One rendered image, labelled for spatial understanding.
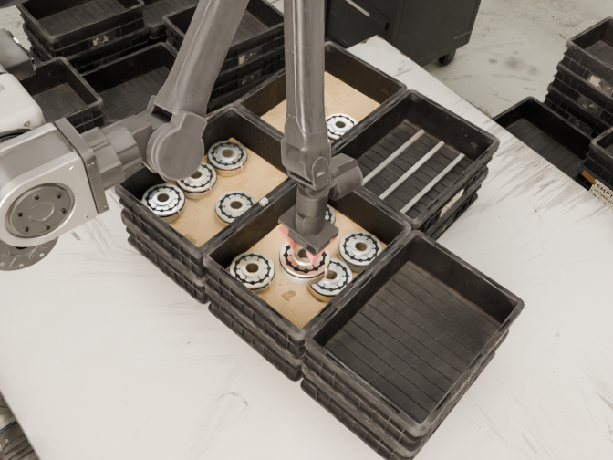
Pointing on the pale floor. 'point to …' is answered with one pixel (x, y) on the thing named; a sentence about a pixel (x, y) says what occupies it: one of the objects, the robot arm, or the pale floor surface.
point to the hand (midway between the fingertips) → (305, 252)
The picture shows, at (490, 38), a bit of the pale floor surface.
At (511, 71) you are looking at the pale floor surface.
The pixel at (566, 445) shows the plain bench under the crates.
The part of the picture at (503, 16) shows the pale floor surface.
